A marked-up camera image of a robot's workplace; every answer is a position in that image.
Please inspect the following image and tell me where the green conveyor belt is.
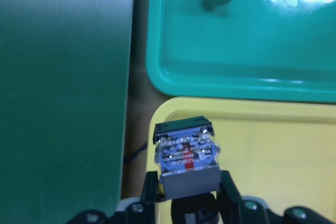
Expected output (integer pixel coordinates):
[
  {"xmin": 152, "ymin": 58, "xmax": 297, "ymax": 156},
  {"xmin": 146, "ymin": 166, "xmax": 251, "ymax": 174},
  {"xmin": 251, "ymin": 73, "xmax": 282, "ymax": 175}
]
[{"xmin": 1, "ymin": 0, "xmax": 133, "ymax": 223}]

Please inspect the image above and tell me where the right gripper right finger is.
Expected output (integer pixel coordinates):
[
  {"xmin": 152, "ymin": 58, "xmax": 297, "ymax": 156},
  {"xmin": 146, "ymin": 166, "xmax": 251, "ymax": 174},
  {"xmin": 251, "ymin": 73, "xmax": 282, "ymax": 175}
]
[{"xmin": 219, "ymin": 170, "xmax": 242, "ymax": 208}]

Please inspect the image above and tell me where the yellow push button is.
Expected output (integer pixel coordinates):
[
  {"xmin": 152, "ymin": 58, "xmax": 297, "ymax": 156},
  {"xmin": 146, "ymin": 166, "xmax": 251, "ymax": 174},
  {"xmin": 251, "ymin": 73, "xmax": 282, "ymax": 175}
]
[{"xmin": 153, "ymin": 116, "xmax": 221, "ymax": 199}]

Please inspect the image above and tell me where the yellow plastic tray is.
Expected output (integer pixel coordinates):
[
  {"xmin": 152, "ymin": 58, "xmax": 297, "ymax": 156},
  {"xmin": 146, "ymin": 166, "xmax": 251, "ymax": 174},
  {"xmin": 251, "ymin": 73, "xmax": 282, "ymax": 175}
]
[{"xmin": 149, "ymin": 97, "xmax": 335, "ymax": 221}]

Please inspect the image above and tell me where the green plastic tray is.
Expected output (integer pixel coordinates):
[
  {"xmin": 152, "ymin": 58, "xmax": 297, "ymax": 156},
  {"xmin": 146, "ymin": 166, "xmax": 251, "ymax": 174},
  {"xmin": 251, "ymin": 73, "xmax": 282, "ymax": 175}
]
[{"xmin": 146, "ymin": 0, "xmax": 335, "ymax": 103}]

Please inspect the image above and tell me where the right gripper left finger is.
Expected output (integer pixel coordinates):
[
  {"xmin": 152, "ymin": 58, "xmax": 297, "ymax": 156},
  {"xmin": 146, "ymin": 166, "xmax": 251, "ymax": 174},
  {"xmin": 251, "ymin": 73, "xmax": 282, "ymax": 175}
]
[{"xmin": 140, "ymin": 171, "xmax": 159, "ymax": 205}]

